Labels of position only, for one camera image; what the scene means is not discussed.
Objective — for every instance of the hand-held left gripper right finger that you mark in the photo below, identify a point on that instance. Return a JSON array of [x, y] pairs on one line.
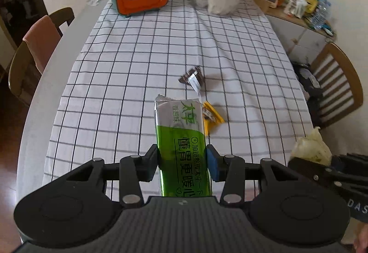
[[212, 162]]

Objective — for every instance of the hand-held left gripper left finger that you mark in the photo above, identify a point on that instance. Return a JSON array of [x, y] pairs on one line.
[[151, 165]]

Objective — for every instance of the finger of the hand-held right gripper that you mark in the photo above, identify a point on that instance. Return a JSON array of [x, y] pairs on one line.
[[310, 171], [350, 161]]

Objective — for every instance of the cream snack packet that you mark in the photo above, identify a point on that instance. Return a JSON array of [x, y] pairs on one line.
[[310, 146]]

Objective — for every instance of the green cracker packet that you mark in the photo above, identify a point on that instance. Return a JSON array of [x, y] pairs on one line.
[[181, 140]]

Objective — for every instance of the yellow sesame snack packet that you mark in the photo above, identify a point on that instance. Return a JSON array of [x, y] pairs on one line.
[[214, 116]]

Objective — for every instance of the wooden slatted chair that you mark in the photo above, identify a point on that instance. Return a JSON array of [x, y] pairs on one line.
[[336, 86]]

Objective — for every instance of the dark bag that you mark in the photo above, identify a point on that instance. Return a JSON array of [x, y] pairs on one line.
[[309, 91]]

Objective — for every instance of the brown snack packet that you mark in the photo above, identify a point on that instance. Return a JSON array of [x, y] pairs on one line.
[[192, 76]]

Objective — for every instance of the black and white checkered tablecloth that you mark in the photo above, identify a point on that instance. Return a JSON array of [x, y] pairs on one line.
[[143, 68]]

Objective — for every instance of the white cabinet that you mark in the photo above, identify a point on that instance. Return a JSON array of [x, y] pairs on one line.
[[299, 34]]

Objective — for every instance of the pack of water bottles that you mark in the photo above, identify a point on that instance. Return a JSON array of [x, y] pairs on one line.
[[320, 15]]

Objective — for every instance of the wooden chair with pink cushion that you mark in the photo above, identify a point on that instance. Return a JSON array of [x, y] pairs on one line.
[[37, 40]]

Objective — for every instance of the small white timer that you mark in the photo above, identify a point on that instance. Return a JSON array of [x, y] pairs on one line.
[[271, 0]]

